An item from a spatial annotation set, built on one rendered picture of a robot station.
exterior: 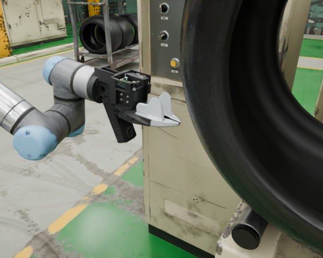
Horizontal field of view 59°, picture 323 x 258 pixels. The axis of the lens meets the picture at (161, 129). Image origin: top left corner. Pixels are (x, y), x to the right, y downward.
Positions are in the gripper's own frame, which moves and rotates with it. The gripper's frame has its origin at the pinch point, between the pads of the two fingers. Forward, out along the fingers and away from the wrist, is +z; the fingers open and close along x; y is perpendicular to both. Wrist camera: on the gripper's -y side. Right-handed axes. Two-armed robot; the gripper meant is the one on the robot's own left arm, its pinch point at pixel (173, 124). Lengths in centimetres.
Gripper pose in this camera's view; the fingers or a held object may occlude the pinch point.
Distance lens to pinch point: 57.6
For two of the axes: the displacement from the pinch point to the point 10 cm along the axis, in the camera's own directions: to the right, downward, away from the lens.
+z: 8.4, 3.5, -4.2
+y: 1.0, -8.6, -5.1
